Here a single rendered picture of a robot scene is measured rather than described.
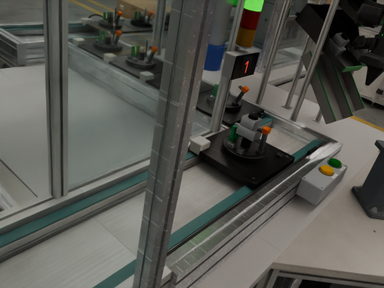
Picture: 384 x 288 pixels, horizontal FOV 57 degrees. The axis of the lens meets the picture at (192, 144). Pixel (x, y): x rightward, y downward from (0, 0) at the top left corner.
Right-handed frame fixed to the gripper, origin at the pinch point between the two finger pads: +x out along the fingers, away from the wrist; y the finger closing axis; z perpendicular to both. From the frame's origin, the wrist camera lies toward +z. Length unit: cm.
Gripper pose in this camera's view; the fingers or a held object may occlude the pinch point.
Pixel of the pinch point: (371, 74)
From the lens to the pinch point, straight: 119.2
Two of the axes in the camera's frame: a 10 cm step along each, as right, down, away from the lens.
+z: -7.3, -4.5, 5.1
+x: -1.8, 8.5, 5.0
